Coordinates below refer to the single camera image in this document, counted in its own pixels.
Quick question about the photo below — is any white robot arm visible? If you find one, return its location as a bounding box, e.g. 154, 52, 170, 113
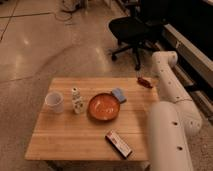
148, 51, 202, 171

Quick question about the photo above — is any orange ceramic bowl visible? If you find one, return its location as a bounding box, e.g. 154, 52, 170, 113
88, 93, 120, 121

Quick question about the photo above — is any blue sponge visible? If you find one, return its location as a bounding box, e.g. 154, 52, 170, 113
111, 88, 126, 103

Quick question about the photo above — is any white plastic bottle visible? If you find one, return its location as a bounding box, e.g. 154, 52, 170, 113
71, 87, 84, 114

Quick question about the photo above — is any wooden table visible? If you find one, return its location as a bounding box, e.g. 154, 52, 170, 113
25, 77, 159, 162

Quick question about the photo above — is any white cup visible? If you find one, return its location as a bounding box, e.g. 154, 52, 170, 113
45, 91, 64, 113

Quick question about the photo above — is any black office chair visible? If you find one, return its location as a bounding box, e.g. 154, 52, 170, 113
108, 0, 170, 70

